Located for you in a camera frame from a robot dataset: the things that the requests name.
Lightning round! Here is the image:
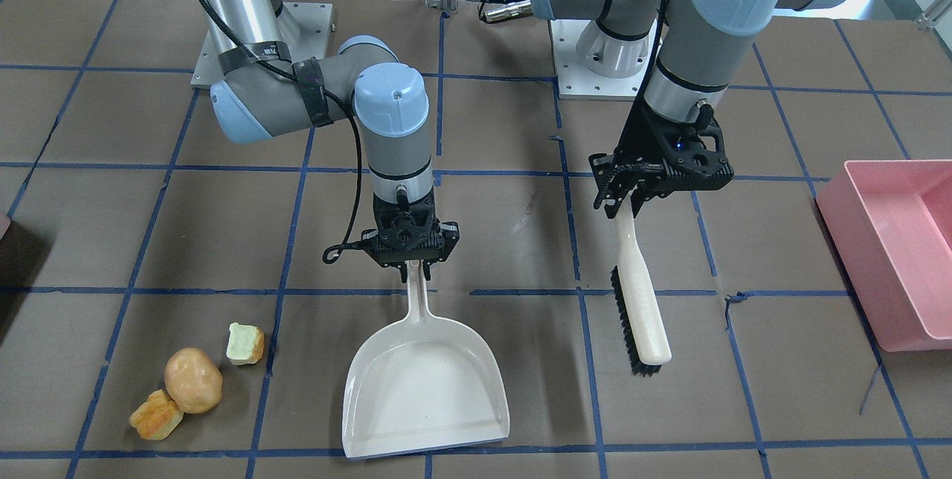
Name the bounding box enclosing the orange bread piece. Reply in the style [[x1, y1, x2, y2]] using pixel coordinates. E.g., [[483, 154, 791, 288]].
[[129, 390, 184, 440]]

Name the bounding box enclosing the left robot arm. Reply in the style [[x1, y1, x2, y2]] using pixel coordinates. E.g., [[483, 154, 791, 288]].
[[531, 0, 845, 218]]

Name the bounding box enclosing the cream hand brush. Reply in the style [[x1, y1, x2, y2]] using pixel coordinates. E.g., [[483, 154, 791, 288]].
[[610, 200, 672, 377]]

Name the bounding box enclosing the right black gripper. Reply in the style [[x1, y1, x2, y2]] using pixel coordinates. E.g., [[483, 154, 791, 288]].
[[363, 195, 461, 283]]

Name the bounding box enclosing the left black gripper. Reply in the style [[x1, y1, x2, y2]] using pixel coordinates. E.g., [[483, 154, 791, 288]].
[[589, 99, 735, 220]]

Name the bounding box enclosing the white plastic dustpan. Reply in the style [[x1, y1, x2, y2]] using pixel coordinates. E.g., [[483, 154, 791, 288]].
[[342, 261, 510, 460]]

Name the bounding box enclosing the pink plastic bin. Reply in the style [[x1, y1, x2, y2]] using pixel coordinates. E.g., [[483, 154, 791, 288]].
[[817, 159, 951, 353]]

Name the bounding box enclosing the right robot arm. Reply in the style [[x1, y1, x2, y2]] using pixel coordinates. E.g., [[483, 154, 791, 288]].
[[197, 0, 460, 286]]

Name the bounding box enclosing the brown potato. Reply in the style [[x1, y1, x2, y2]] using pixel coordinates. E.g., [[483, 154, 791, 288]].
[[164, 347, 223, 414]]

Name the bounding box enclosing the green yellow food piece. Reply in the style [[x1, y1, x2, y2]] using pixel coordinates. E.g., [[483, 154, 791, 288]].
[[225, 322, 265, 366]]

